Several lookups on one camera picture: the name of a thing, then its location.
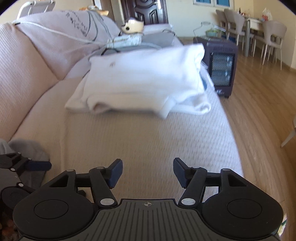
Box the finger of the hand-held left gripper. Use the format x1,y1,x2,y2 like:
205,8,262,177
16,183,37,194
5,152,52,172

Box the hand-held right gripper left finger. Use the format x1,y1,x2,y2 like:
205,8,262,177
47,158,123,208

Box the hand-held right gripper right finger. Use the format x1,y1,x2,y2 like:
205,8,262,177
173,157,249,208

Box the white sweater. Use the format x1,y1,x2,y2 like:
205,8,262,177
87,44,206,120

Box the light grey garment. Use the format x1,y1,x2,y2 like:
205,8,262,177
0,138,50,189

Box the beige sofa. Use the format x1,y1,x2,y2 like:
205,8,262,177
0,11,244,209

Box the white folded garment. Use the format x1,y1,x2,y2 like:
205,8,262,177
65,76,212,115

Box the dark electric heater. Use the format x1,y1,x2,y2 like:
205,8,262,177
193,37,238,99

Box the white wrapped bundle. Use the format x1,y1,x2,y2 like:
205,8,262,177
107,33,142,48

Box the grey cloth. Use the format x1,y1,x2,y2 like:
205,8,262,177
100,30,176,55

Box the printed sofa pillow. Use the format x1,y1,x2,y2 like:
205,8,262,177
14,9,121,80

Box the cream plush toy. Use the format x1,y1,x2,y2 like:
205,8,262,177
121,18,145,33

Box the dining table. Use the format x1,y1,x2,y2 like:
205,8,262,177
240,14,266,57

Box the grey dining chair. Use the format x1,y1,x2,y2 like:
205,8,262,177
216,9,228,37
224,9,246,46
253,20,287,70

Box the dark wooden door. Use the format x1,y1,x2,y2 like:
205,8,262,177
110,0,169,25

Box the window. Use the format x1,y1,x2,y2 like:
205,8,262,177
193,0,234,8

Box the white plastic bag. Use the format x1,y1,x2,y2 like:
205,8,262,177
261,7,274,22

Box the white metal frame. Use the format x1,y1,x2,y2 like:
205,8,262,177
17,0,56,18

